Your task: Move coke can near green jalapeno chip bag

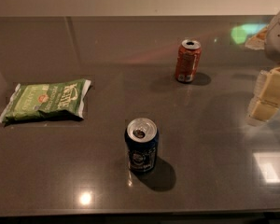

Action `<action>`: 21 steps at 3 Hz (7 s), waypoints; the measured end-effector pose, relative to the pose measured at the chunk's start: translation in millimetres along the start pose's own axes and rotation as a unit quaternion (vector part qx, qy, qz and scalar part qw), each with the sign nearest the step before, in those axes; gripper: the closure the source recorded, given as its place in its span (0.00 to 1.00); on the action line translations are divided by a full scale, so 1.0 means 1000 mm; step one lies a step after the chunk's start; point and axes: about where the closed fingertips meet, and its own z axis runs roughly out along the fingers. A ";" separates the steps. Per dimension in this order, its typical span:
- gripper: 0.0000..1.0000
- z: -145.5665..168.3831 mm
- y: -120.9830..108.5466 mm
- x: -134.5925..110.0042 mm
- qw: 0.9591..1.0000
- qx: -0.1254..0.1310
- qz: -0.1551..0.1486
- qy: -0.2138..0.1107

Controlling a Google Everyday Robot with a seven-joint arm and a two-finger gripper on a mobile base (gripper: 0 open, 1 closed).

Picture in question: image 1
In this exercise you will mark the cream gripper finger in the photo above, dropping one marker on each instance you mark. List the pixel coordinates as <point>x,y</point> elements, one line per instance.
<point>266,101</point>
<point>257,41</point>

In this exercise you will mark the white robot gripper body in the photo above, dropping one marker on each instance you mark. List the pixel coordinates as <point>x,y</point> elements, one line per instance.
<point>279,37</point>

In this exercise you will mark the red coke can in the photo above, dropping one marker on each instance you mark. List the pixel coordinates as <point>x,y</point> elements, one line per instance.
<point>189,54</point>

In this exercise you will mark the dark blue soda can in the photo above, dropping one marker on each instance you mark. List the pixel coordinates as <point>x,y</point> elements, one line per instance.
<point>142,138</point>

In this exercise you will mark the green jalapeno chip bag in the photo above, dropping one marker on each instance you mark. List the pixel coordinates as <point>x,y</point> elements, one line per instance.
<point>46,101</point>

